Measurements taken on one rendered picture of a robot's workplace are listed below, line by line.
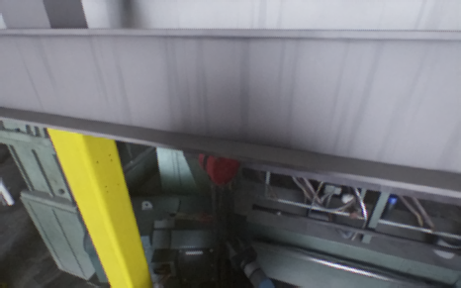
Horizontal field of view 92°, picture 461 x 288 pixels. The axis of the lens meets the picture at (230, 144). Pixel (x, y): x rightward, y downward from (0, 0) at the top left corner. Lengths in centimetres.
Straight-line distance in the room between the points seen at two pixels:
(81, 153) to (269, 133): 43
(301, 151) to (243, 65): 18
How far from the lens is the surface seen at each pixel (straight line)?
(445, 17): 85
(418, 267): 202
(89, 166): 64
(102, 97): 57
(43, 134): 165
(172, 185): 201
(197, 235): 142
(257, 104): 39
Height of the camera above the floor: 189
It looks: 27 degrees down
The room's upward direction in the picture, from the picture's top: straight up
